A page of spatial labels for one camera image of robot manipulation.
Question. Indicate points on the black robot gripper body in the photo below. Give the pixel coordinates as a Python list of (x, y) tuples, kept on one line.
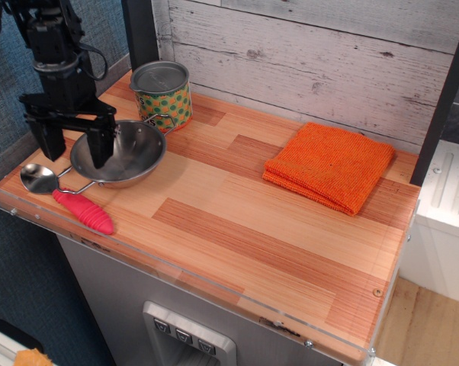
[(69, 98)]

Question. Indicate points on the dark left frame post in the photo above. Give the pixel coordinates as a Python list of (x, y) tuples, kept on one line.
[(141, 32)]

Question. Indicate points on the grey toy fridge cabinet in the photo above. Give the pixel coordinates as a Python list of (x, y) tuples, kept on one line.
[(116, 291)]

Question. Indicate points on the white ribbed appliance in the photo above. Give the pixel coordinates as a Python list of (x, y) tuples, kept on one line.
[(430, 257)]

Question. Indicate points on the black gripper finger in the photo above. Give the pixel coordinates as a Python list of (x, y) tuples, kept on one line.
[(101, 146), (49, 135)]

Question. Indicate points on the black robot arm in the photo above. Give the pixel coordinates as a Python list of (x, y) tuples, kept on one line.
[(53, 32)]

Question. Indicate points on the green orange patterned tin can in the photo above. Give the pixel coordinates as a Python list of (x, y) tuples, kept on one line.
[(162, 92)]

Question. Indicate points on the stainless steel two-handled pot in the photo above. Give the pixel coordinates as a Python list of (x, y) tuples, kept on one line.
[(139, 147)]

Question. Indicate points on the red-handled metal spoon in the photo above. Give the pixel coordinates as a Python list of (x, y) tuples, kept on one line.
[(39, 179)]

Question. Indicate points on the silver dispenser button panel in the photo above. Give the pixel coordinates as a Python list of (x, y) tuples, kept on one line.
[(178, 340)]

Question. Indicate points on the folded orange cloth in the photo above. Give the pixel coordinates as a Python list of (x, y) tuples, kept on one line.
[(333, 167)]

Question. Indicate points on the orange yellow sponge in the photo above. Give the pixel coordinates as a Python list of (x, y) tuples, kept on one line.
[(31, 357)]

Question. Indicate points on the clear acrylic table guard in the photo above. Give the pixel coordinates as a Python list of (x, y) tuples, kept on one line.
[(217, 238)]

